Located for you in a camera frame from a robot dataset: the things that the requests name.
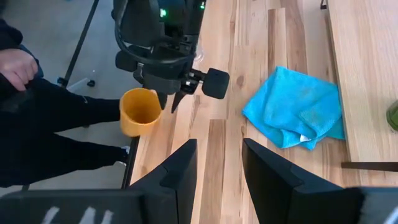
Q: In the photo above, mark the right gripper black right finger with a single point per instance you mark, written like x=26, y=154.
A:
x=295, y=199

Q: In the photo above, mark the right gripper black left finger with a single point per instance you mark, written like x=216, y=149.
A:
x=140, y=205

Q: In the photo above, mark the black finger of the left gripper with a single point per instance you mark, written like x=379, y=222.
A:
x=162, y=100
x=178, y=101

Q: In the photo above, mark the yellow plastic cup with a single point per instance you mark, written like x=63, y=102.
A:
x=138, y=115

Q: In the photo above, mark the green translucent plastic cup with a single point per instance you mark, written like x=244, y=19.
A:
x=393, y=115

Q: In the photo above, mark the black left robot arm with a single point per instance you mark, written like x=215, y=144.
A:
x=149, y=25

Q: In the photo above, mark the blue microfibre cloth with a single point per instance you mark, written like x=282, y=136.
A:
x=292, y=109

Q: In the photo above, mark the black wheeled stand leg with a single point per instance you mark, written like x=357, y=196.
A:
x=77, y=43

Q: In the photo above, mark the person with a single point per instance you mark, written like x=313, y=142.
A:
x=56, y=130

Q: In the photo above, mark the person's hand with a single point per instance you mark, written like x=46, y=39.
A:
x=17, y=68

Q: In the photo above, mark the black aluminium table frame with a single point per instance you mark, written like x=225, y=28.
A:
x=130, y=161

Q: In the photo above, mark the wooden shelf with black frame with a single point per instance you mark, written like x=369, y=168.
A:
x=367, y=77

